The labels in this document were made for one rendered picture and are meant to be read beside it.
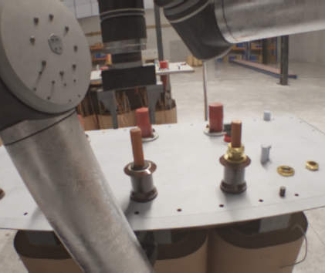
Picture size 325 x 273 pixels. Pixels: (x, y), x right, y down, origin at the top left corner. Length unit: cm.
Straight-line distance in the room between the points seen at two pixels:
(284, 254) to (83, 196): 88
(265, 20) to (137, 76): 32
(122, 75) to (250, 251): 75
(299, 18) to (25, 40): 37
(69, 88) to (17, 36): 8
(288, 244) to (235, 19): 82
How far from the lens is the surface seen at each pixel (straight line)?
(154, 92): 60
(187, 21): 47
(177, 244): 96
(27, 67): 23
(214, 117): 109
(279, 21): 43
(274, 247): 99
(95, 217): 31
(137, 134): 63
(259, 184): 77
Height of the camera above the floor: 178
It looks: 22 degrees down
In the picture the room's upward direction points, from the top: 5 degrees counter-clockwise
